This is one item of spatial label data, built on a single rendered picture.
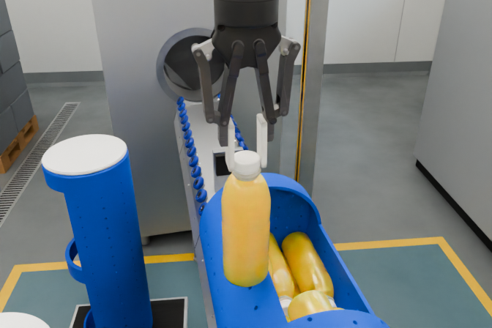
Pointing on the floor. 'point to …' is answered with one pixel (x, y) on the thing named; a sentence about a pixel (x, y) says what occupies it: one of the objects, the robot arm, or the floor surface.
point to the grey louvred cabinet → (461, 104)
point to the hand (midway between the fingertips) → (246, 143)
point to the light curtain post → (312, 69)
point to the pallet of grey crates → (12, 97)
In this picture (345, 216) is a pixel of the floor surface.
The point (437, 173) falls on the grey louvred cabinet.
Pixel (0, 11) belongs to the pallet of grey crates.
